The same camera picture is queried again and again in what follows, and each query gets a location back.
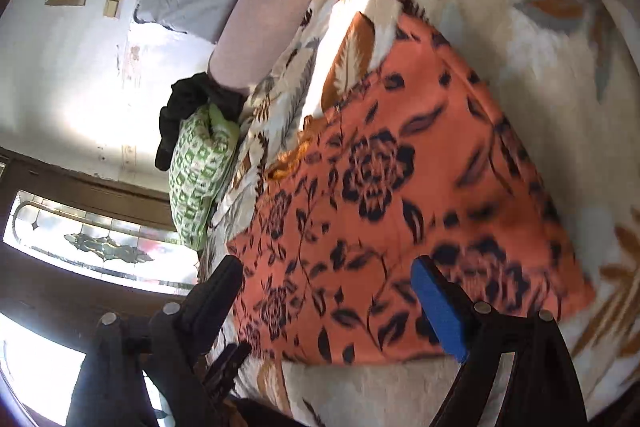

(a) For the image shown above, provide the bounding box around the black garment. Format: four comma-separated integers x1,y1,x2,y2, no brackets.
155,73,248,172

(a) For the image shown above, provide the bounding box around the wooden framed stained glass window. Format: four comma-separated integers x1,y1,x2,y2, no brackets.
0,147,211,427

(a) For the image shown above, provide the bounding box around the green and white checked pillow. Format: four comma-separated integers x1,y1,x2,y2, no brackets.
168,103,241,252

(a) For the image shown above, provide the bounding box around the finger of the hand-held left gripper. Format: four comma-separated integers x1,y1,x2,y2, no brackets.
204,342,252,408

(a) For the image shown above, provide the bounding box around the orange floral garment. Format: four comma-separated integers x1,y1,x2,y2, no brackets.
225,11,596,365

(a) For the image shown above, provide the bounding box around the leaf print quilted blanket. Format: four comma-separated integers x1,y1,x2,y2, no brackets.
197,0,640,427

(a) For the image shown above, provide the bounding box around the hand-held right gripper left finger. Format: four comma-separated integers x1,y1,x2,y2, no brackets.
65,255,245,427

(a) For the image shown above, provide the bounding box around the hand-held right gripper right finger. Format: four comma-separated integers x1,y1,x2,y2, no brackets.
411,256,591,427

